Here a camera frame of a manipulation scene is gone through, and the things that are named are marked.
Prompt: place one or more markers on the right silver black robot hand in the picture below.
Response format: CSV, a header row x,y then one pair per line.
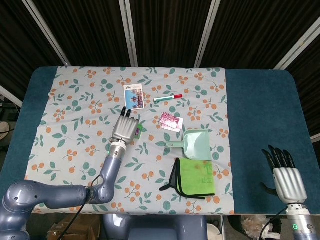
x,y
290,183

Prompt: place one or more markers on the white partition frame post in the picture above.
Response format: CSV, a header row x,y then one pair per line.
x,y
130,32
46,32
11,96
206,32
300,45

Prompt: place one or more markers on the green cloth with black trim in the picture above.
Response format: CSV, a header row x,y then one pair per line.
x,y
200,178

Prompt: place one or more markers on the green marker with red cap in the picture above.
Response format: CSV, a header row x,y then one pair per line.
x,y
166,98

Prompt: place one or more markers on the white plastic bag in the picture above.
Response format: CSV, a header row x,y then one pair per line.
x,y
252,225

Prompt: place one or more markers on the floral printed tablecloth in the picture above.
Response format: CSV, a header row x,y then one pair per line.
x,y
87,100

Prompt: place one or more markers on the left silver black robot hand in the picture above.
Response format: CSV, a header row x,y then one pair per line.
x,y
125,130

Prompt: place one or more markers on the photo postcard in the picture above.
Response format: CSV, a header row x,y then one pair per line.
x,y
136,96

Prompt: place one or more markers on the blue-grey robot torso base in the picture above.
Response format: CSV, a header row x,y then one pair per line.
x,y
155,227

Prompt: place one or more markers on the teal blue table cover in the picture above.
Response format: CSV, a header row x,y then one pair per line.
x,y
262,112

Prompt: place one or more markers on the brown cardboard box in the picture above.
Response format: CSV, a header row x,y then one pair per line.
x,y
75,228

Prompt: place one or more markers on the green toy block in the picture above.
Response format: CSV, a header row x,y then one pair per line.
x,y
141,130

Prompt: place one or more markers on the mint green dustpan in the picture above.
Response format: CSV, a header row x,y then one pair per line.
x,y
197,145

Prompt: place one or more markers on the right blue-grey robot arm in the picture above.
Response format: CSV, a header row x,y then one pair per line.
x,y
300,222

